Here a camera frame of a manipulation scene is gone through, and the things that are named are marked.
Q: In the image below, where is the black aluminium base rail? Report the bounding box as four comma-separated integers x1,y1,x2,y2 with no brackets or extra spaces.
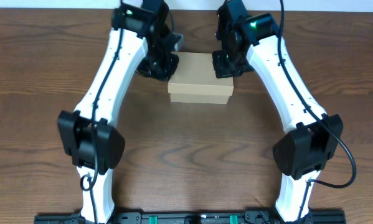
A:
34,208,347,224

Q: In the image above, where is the right black cable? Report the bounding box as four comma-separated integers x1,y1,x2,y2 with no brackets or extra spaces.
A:
278,0,357,223

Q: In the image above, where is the left black cable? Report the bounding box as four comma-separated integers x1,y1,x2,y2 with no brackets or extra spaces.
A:
79,0,126,224

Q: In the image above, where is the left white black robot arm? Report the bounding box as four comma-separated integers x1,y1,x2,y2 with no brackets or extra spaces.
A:
57,0,183,223

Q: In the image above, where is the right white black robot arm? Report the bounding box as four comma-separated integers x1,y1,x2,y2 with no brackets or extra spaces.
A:
212,1,346,223

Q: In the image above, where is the black cable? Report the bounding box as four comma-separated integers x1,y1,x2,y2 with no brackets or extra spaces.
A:
79,0,126,224
278,0,357,223

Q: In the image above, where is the brown cardboard box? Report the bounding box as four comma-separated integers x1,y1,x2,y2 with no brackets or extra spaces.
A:
168,52,234,105

